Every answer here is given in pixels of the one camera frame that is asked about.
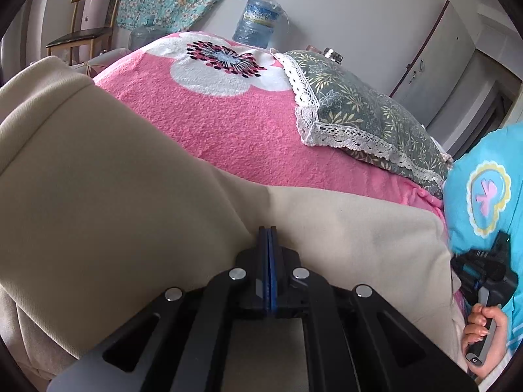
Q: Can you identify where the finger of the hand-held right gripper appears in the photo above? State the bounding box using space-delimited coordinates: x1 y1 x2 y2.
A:
450 250 489 295

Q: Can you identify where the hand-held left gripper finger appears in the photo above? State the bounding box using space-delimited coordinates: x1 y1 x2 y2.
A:
268 225 479 392
46 225 270 392

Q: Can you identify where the cream zip jacket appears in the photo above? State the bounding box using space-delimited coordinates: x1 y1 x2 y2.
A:
0 55 470 392

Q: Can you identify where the person's right hand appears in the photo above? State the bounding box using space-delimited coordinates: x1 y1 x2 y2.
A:
462 304 511 381

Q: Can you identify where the cyan printed quilt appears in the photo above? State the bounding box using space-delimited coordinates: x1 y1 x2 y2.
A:
443 122 523 376

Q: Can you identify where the pink flower blanket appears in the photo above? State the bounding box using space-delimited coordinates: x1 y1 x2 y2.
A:
93 32 466 315

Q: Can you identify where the grey leaf pillow with lace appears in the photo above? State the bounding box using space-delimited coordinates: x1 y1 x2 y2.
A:
272 49 454 199

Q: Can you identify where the grey cabinet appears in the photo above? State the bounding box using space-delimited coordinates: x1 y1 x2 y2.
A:
388 0 515 156

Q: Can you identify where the blue water jug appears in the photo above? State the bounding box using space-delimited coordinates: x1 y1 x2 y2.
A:
233 0 289 50

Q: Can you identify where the clear empty water jug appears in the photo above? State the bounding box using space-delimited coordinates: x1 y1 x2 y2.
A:
128 24 168 52

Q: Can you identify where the wooden chair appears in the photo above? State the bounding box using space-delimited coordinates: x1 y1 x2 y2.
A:
46 0 125 66

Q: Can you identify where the white box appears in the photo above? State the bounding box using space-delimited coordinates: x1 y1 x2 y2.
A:
79 0 115 31

